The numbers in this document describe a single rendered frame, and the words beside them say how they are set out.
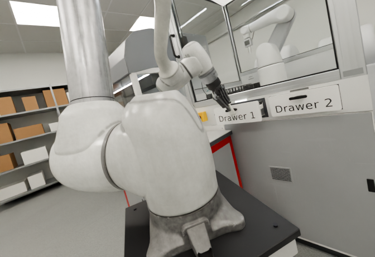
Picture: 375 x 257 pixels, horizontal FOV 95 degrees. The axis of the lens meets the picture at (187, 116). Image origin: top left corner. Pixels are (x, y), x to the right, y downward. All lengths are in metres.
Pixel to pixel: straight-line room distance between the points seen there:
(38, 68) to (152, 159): 4.75
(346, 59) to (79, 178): 1.00
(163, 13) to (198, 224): 0.64
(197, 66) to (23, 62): 4.48
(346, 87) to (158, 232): 0.89
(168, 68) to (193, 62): 0.12
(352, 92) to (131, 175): 0.91
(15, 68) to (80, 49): 4.52
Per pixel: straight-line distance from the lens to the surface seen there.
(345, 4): 1.01
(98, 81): 0.46
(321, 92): 0.98
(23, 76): 4.95
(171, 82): 0.81
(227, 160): 1.16
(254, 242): 0.36
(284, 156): 1.13
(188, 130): 0.29
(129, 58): 1.61
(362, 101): 1.00
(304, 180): 1.17
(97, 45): 0.50
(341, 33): 0.99
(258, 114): 0.98
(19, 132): 4.39
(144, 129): 0.29
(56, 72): 4.96
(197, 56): 0.84
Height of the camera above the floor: 1.02
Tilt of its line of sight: 5 degrees down
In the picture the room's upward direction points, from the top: 14 degrees counter-clockwise
